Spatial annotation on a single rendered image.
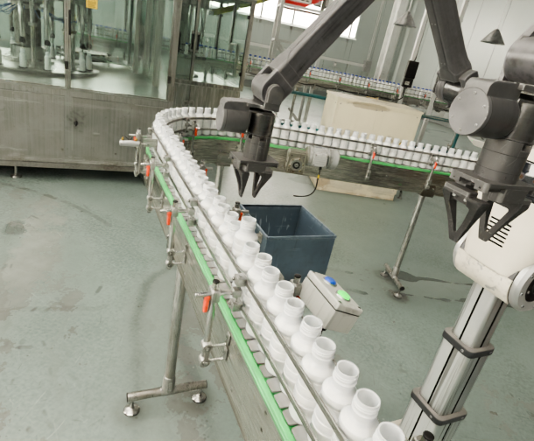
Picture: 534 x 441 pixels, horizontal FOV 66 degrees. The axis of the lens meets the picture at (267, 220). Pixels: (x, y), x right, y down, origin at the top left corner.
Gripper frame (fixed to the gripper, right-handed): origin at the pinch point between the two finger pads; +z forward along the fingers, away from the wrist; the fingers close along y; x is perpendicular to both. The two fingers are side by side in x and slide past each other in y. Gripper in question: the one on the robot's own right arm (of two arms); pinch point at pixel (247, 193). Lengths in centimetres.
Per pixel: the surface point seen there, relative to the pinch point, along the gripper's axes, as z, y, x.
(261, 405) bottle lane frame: 30.4, 4.1, 35.1
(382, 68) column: -26, -690, -850
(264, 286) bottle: 13.3, 0.7, 19.7
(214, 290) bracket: 17.8, 9.6, 13.9
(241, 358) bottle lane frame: 29.8, 4.1, 22.8
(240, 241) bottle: 11.6, 0.7, 3.0
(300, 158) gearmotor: 31, -96, -142
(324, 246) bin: 36, -55, -37
